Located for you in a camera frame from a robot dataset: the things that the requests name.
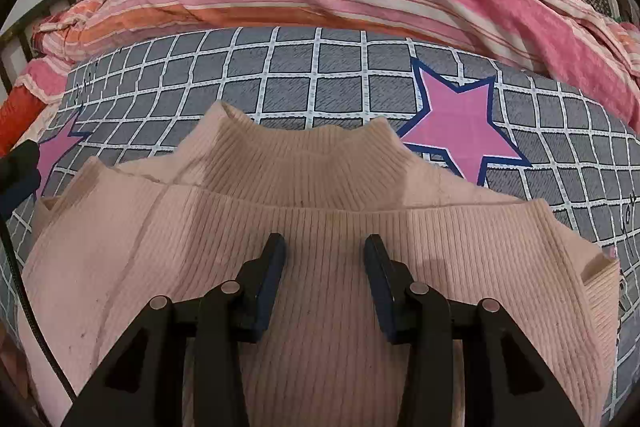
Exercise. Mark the grey checked star blanket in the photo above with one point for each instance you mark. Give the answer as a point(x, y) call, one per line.
point(300, 72)

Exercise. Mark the pink ribbed sweater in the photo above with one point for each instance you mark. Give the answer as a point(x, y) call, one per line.
point(320, 217)

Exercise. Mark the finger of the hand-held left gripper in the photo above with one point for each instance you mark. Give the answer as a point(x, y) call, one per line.
point(20, 172)

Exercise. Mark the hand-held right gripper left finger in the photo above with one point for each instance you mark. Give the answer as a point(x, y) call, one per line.
point(267, 292)

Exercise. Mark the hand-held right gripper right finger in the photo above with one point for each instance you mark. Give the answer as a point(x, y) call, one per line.
point(380, 292)

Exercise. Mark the red embroidered pillow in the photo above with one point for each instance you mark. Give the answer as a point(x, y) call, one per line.
point(17, 117)

